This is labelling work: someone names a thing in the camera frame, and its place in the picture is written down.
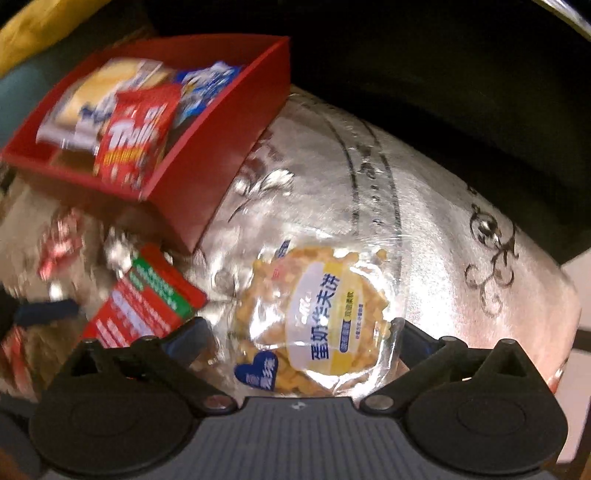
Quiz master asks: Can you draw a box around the pink foil snack packet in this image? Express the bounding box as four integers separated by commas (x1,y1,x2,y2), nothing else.
37,208,86,278

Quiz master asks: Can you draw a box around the large red snack packet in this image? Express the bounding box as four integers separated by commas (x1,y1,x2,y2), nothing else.
92,83,183,192

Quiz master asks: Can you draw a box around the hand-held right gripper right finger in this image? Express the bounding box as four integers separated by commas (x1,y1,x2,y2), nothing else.
360,320,555,415

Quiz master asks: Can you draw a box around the blue white candy packet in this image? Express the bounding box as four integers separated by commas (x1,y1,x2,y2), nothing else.
173,62,243,127

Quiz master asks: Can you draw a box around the orange red snack packet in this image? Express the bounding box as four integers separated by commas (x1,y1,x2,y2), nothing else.
0,323,42,402

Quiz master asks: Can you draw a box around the red cardboard box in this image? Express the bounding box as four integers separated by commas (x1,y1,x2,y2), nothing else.
0,36,291,254

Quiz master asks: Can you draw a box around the yellow pillow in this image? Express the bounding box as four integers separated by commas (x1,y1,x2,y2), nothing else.
0,0,112,75

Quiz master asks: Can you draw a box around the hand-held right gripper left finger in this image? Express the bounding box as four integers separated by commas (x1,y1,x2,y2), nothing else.
41,318,237,415

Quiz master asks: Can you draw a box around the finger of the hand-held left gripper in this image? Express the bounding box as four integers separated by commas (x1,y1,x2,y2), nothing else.
14,298,81,324

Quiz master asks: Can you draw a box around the small red snack packet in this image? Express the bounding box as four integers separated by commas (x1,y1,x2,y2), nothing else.
81,244,208,349

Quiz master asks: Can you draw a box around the yellow waffle packet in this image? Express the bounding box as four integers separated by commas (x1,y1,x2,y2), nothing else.
210,240,407,398

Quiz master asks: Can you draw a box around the toast bread packet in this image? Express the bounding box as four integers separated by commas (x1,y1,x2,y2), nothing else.
37,58,176,151

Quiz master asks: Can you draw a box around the teal seat cushion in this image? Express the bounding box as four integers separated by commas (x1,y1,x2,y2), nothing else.
0,55,61,139

